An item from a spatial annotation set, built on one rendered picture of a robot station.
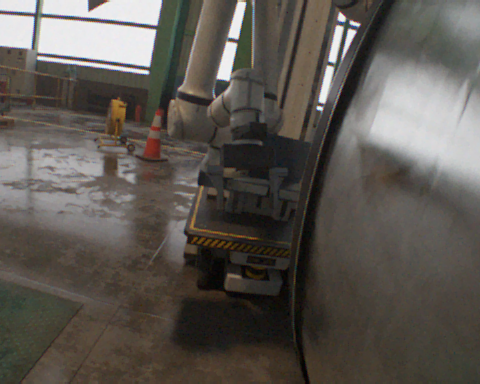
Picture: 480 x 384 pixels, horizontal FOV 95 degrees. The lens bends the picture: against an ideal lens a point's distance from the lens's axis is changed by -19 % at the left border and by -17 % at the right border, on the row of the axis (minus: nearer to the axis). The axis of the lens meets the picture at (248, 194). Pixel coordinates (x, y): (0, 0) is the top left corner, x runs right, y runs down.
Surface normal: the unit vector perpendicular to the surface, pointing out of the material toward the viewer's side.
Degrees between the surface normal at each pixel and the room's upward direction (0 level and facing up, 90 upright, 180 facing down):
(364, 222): 91
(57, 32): 90
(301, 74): 90
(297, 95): 90
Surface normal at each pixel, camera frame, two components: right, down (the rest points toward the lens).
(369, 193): -0.98, -0.21
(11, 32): -0.01, 0.28
